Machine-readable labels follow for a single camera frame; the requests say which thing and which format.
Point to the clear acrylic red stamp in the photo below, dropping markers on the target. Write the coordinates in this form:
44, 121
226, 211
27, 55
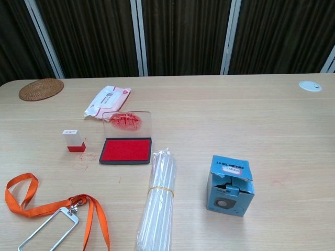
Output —
74, 141

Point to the red ink pad case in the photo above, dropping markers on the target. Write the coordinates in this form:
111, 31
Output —
125, 152

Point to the yellow rubber band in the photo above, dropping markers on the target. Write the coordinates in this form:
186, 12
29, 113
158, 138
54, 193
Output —
159, 187

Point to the pink wet wipes pack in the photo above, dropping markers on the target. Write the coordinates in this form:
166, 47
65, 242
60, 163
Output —
107, 102

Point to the bundle of clear plastic tubes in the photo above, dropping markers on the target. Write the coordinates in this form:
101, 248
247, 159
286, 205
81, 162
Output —
157, 209

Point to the blue cardboard box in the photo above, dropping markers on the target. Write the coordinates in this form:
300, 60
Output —
227, 204

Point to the round woven coaster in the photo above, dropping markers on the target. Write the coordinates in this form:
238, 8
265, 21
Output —
40, 89

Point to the clear badge holder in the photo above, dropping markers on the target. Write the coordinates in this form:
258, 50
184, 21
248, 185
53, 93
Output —
47, 231

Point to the white partition frame post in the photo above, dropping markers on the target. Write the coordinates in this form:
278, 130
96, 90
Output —
330, 62
230, 39
138, 39
44, 39

